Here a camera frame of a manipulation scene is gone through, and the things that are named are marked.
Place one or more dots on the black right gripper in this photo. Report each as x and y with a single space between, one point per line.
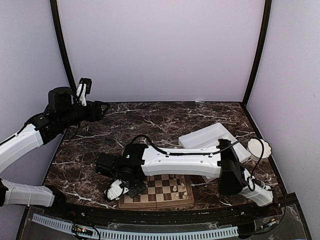
140 187

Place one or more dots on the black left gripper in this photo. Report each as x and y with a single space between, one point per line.
95 105

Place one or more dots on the wooden chess board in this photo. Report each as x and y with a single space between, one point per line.
157 195

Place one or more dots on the white divided plastic tray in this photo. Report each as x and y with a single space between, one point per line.
207 137

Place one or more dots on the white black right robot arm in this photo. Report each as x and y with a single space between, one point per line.
139 161

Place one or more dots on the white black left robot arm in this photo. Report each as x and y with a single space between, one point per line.
65 108

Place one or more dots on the white chess piece row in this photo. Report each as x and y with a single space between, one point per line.
178 187

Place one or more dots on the white scalloped bowl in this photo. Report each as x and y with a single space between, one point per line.
256 148

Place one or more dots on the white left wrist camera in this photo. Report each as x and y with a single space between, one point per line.
83 89

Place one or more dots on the white slotted cable duct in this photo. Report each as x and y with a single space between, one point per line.
121 231

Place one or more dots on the black front rail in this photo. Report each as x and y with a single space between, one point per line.
241 214

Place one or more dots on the right black frame post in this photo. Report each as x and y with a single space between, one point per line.
258 53

